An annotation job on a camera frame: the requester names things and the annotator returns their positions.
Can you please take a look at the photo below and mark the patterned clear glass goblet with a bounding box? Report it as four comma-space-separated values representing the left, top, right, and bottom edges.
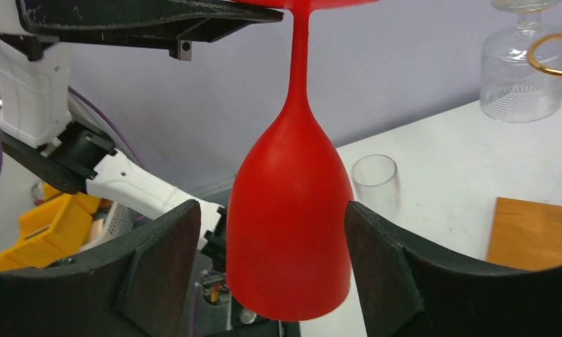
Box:
479, 1, 562, 123

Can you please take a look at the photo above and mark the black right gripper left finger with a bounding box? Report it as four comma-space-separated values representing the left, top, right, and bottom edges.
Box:
0, 200, 201, 336

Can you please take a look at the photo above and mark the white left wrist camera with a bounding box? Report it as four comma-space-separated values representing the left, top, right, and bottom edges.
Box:
0, 40, 72, 148

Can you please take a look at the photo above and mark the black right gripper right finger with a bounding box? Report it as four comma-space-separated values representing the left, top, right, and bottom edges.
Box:
344, 201, 562, 336

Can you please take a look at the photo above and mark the yellow plastic bin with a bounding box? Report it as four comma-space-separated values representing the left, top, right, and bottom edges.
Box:
0, 183, 113, 271

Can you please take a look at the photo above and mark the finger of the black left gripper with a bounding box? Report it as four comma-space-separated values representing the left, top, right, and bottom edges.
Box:
15, 0, 283, 58

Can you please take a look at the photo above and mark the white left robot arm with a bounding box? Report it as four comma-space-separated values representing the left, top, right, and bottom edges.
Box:
0, 1, 283, 219

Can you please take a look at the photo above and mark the clear champagne flute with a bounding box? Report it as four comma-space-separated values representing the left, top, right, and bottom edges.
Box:
351, 154, 401, 220

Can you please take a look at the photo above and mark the red plastic goblet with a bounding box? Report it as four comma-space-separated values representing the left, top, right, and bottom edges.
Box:
226, 1, 353, 322

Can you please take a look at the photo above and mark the gold spiral rack wooden base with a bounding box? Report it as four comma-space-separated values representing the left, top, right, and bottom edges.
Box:
486, 32, 562, 273

